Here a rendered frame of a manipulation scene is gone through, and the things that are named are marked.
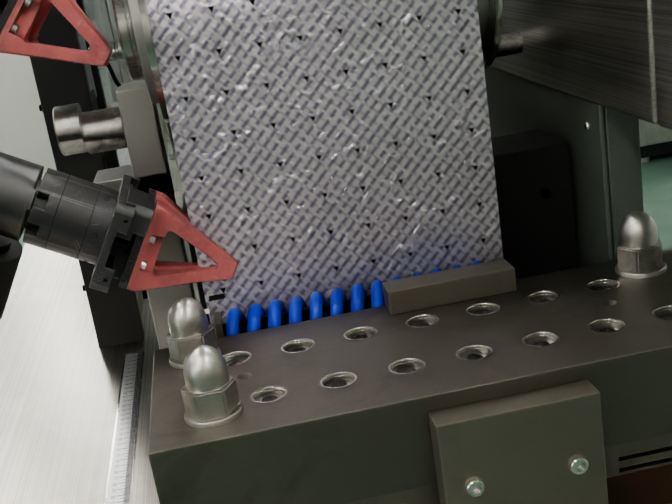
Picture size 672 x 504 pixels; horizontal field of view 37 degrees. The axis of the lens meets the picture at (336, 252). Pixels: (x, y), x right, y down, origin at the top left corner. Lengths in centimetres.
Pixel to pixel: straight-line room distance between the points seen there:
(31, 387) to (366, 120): 50
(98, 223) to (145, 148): 11
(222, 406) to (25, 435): 40
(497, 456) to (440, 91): 29
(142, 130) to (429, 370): 32
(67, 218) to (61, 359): 43
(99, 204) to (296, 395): 21
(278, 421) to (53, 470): 34
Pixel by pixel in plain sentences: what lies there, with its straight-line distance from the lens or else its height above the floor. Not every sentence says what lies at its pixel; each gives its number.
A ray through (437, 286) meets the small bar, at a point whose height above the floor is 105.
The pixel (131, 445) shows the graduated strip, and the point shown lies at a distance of 91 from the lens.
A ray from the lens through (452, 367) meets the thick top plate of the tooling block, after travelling 63.
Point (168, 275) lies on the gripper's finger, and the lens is 74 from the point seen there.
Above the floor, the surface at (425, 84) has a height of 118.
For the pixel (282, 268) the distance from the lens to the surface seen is 76.
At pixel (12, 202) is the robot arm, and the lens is 73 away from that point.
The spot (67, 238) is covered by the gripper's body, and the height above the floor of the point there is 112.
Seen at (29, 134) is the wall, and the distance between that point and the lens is 644.
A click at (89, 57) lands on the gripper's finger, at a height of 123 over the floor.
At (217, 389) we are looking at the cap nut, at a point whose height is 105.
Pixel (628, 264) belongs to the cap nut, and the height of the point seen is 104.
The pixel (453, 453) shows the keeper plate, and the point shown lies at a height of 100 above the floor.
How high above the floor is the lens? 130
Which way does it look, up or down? 18 degrees down
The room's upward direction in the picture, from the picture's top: 9 degrees counter-clockwise
